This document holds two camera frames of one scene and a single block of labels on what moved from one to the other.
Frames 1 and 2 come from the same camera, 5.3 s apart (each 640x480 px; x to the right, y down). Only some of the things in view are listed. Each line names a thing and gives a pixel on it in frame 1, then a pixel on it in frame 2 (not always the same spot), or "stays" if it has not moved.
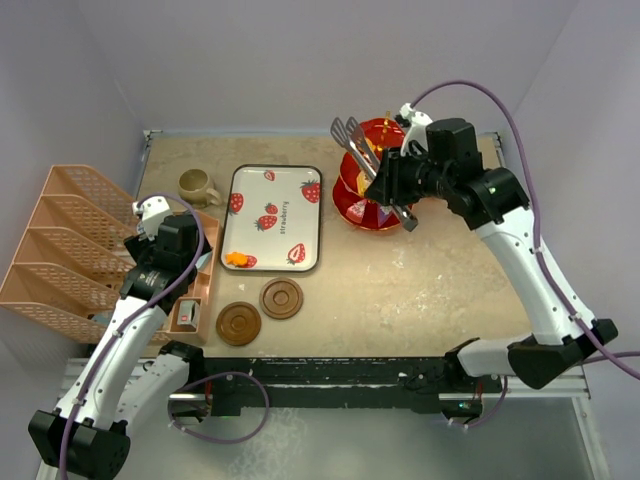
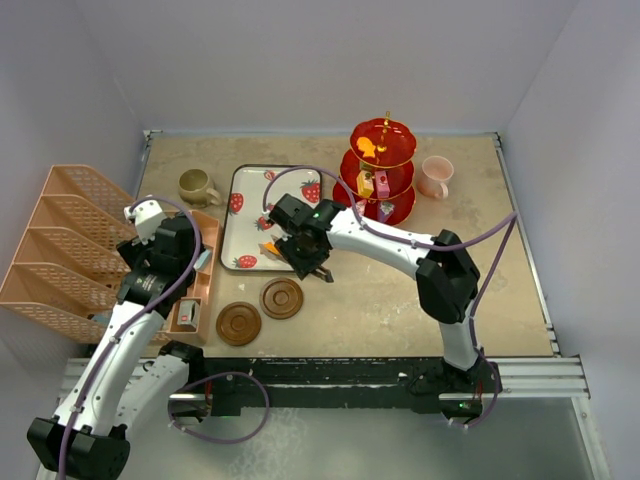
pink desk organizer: (68, 266) stays
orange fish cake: (236, 259) -> (271, 247)
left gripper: (141, 245) stays
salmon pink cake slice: (356, 211) stays
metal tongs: (348, 135) -> (318, 270)
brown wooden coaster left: (238, 323) stays
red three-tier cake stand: (350, 201) stays
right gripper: (387, 186) -> (302, 267)
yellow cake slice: (363, 182) stays
